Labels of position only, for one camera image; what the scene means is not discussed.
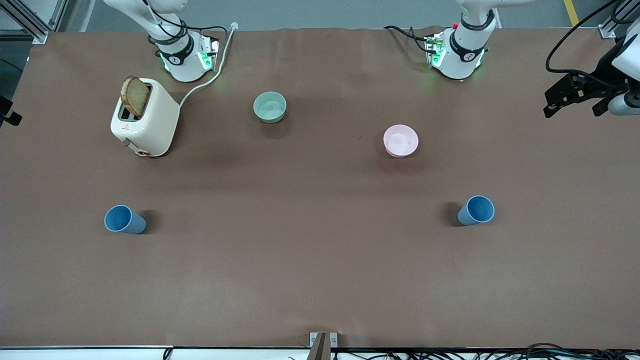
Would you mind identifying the blue plastic cup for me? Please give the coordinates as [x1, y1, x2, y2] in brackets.
[103, 204, 147, 235]
[457, 195, 496, 227]

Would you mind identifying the brown bread slice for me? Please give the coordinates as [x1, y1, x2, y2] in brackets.
[120, 75, 151, 119]

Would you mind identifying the cream white toaster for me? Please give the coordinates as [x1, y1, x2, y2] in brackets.
[110, 77, 181, 158]

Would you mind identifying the pale pink bowl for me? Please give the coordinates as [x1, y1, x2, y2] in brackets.
[383, 124, 420, 159]

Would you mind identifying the pale green bowl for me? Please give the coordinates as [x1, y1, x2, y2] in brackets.
[252, 91, 288, 124]

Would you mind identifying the brown table cover sheet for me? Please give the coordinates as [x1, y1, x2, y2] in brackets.
[0, 26, 640, 350]

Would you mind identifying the aluminium frame profile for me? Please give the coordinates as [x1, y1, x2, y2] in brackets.
[599, 0, 640, 40]
[0, 0, 69, 45]

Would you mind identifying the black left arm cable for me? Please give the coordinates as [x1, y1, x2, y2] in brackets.
[544, 0, 624, 77]

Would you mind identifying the black left base cable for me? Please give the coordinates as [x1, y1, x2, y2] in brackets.
[383, 24, 432, 46]

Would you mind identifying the black base cable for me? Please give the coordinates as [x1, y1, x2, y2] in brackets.
[383, 24, 432, 46]
[142, 0, 229, 51]

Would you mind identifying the black right base cable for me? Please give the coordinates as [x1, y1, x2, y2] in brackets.
[142, 0, 229, 51]

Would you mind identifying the white toaster power cable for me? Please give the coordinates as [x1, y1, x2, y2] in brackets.
[178, 22, 239, 108]

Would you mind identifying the white table edge rail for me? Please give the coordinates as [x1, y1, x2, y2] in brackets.
[0, 345, 311, 360]

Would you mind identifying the grey metal table bracket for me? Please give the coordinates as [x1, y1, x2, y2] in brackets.
[309, 332, 339, 360]

